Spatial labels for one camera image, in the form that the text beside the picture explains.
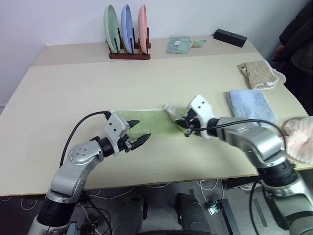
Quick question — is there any blue plate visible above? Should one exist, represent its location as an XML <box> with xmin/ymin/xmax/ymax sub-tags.
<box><xmin>120</xmin><ymin>3</ymin><xmax>135</xmax><ymax>53</ymax></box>

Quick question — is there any folded beige towel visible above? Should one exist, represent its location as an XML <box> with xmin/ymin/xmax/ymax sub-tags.
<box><xmin>238</xmin><ymin>61</ymin><xmax>287</xmax><ymax>92</ymax></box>

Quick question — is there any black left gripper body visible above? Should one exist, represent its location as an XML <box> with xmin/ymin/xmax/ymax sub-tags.
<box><xmin>118</xmin><ymin>121</ymin><xmax>134</xmax><ymax>154</ymax></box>

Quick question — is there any green plate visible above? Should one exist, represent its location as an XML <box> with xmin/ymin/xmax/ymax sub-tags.
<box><xmin>103</xmin><ymin>4</ymin><xmax>122</xmax><ymax>53</ymax></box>

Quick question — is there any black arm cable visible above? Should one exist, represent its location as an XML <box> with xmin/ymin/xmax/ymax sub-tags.
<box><xmin>188</xmin><ymin>118</ymin><xmax>288</xmax><ymax>150</ymax></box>
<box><xmin>59</xmin><ymin>111</ymin><xmax>112</xmax><ymax>169</ymax></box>

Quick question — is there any long black box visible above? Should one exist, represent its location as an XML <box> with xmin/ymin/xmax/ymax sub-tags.
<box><xmin>213</xmin><ymin>28</ymin><xmax>248</xmax><ymax>48</ymax></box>

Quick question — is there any thin black hanging cable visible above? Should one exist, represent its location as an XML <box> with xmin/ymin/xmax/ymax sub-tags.
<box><xmin>248</xmin><ymin>180</ymin><xmax>264</xmax><ymax>235</ymax></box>

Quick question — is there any dark wooden plate rack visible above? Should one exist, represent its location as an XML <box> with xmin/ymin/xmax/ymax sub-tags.
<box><xmin>105</xmin><ymin>27</ymin><xmax>152</xmax><ymax>60</ymax></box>

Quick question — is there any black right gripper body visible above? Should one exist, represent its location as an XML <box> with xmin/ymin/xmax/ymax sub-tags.
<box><xmin>184</xmin><ymin>109</ymin><xmax>201</xmax><ymax>134</ymax></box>

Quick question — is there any black table frame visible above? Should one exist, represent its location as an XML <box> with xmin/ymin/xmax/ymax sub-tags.
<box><xmin>214</xmin><ymin>175</ymin><xmax>260</xmax><ymax>235</ymax></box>

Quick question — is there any person in dark clothing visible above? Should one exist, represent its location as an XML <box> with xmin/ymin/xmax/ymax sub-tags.
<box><xmin>270</xmin><ymin>3</ymin><xmax>313</xmax><ymax>116</ymax></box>

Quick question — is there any white floor cable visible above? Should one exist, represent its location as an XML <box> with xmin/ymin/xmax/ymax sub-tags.
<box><xmin>195</xmin><ymin>179</ymin><xmax>226</xmax><ymax>204</ymax></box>

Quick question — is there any pink plate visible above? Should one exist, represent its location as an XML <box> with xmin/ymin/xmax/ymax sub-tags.
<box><xmin>137</xmin><ymin>4</ymin><xmax>149</xmax><ymax>55</ymax></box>

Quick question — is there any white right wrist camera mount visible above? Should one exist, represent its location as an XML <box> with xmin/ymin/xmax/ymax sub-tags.
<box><xmin>190</xmin><ymin>94</ymin><xmax>216</xmax><ymax>141</ymax></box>

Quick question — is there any pale pink towel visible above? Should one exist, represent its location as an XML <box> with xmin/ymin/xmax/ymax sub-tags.
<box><xmin>281</xmin><ymin>117</ymin><xmax>313</xmax><ymax>165</ymax></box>

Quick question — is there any green towel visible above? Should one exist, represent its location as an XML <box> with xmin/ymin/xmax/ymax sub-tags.
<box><xmin>109</xmin><ymin>103</ymin><xmax>196</xmax><ymax>136</ymax></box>

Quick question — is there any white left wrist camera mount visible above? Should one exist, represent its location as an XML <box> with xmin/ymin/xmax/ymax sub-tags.
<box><xmin>105</xmin><ymin>114</ymin><xmax>130</xmax><ymax>156</ymax></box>

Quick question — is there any dark rounded shape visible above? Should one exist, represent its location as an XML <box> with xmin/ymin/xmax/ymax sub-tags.
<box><xmin>111</xmin><ymin>194</ymin><xmax>148</xmax><ymax>235</ymax></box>
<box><xmin>175</xmin><ymin>192</ymin><xmax>212</xmax><ymax>235</ymax></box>

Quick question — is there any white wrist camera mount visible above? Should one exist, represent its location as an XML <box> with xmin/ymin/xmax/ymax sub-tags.
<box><xmin>190</xmin><ymin>94</ymin><xmax>216</xmax><ymax>141</ymax></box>
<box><xmin>105</xmin><ymin>114</ymin><xmax>130</xmax><ymax>156</ymax></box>

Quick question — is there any folded light blue towel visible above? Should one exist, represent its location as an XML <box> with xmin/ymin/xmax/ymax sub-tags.
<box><xmin>227</xmin><ymin>89</ymin><xmax>279</xmax><ymax>128</ymax></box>

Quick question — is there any small grey connector box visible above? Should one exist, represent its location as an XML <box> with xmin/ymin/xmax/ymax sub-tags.
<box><xmin>206</xmin><ymin>201</ymin><xmax>222</xmax><ymax>216</ymax></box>

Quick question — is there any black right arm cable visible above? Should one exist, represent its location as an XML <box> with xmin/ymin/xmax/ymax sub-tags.
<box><xmin>188</xmin><ymin>118</ymin><xmax>288</xmax><ymax>150</ymax></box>

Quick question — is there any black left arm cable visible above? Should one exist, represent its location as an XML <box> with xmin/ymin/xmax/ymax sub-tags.
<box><xmin>59</xmin><ymin>111</ymin><xmax>112</xmax><ymax>169</ymax></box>

